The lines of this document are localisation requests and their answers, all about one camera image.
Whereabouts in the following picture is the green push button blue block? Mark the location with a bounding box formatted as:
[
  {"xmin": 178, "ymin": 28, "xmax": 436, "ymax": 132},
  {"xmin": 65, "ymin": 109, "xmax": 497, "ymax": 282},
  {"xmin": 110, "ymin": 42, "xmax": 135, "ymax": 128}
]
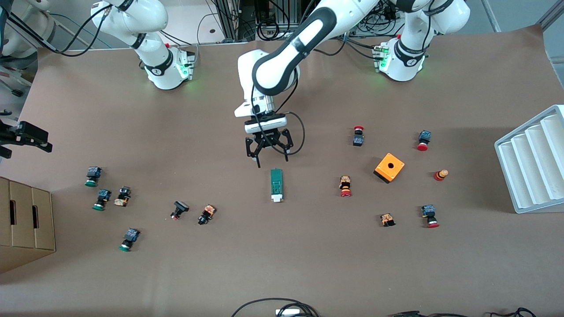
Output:
[
  {"xmin": 92, "ymin": 189, "xmax": 112, "ymax": 211},
  {"xmin": 85, "ymin": 166, "xmax": 103, "ymax": 188},
  {"xmin": 119, "ymin": 228, "xmax": 141, "ymax": 252}
]

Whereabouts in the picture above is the brown cardboard box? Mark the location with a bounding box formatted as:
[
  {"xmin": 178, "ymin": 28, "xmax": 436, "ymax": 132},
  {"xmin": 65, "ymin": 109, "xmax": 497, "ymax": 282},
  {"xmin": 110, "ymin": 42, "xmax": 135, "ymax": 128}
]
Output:
[{"xmin": 0, "ymin": 176, "xmax": 56, "ymax": 274}]

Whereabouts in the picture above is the black button orange contact block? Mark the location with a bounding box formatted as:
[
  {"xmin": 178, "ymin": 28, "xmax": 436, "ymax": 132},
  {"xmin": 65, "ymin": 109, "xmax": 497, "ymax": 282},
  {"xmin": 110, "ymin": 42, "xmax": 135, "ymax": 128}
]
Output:
[{"xmin": 197, "ymin": 204, "xmax": 217, "ymax": 226}]

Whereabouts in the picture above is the black button cream contact block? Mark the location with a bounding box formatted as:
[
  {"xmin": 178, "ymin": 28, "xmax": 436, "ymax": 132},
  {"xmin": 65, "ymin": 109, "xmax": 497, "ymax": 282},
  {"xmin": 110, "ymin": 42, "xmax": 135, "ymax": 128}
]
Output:
[{"xmin": 113, "ymin": 186, "xmax": 132, "ymax": 207}]

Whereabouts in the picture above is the black square push button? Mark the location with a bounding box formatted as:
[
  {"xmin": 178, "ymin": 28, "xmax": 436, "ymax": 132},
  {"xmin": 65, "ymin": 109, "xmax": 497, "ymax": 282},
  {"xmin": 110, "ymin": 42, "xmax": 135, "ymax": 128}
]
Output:
[{"xmin": 170, "ymin": 200, "xmax": 190, "ymax": 221}]

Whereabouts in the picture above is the white background machine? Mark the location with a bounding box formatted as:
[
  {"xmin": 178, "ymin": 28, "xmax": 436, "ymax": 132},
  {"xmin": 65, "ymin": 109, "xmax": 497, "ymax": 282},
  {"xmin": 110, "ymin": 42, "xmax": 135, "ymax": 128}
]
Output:
[{"xmin": 0, "ymin": 0, "xmax": 57, "ymax": 60}]

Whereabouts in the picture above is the brown paper table cover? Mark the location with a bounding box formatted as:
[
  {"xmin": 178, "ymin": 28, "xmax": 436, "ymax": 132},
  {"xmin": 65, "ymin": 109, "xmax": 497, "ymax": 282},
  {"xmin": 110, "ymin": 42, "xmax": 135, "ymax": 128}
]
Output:
[{"xmin": 0, "ymin": 24, "xmax": 564, "ymax": 317}]

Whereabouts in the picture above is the white ribbed plastic tray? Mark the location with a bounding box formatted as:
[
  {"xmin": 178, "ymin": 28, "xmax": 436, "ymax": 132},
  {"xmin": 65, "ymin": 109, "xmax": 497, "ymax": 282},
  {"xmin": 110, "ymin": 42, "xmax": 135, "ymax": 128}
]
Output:
[{"xmin": 494, "ymin": 104, "xmax": 564, "ymax": 214}]

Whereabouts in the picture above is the orange button enclosure box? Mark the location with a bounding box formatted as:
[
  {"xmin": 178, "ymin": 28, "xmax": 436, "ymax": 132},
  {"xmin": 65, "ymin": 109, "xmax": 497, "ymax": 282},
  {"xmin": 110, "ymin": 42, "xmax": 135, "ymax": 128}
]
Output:
[{"xmin": 373, "ymin": 152, "xmax": 405, "ymax": 184}]

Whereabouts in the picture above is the aluminium frame rack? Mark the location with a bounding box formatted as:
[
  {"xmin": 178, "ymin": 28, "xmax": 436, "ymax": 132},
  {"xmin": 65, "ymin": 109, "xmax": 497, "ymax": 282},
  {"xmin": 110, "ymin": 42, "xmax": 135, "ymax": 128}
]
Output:
[{"xmin": 214, "ymin": 0, "xmax": 379, "ymax": 42}]

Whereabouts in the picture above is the black looped cable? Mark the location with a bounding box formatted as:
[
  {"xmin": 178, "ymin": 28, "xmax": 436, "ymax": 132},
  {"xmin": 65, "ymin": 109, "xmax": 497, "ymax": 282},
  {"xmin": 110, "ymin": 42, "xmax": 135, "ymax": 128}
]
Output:
[{"xmin": 230, "ymin": 298, "xmax": 319, "ymax": 317}]

